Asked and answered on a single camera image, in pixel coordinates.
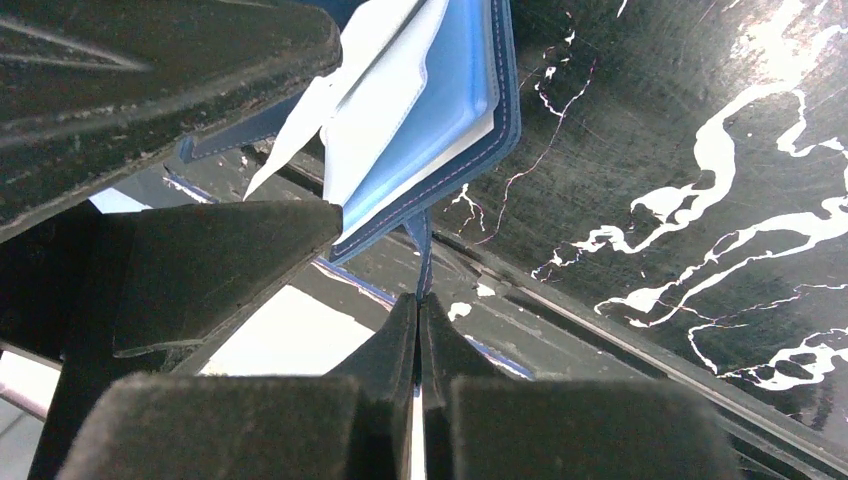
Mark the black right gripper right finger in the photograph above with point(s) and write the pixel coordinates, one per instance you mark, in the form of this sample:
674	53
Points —
479	423

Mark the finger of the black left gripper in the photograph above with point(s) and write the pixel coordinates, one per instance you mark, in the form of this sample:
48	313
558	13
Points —
93	91
111	295

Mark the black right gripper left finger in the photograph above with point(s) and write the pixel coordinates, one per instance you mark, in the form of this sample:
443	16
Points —
352	423

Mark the navy blue card holder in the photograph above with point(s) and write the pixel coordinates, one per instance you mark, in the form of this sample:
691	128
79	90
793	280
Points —
425	100

